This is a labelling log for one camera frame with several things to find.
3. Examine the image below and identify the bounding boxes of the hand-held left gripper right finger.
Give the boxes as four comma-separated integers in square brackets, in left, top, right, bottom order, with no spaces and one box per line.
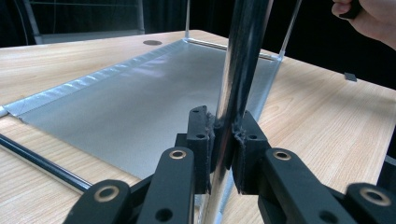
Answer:
[233,111,272,195]

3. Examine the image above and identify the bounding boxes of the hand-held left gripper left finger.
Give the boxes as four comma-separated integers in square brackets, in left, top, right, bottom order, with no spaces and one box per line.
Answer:
[176,105,216,195]

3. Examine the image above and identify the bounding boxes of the grey two-tier metal shelf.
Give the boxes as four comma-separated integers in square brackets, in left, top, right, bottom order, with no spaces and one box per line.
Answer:
[0,0,303,224]

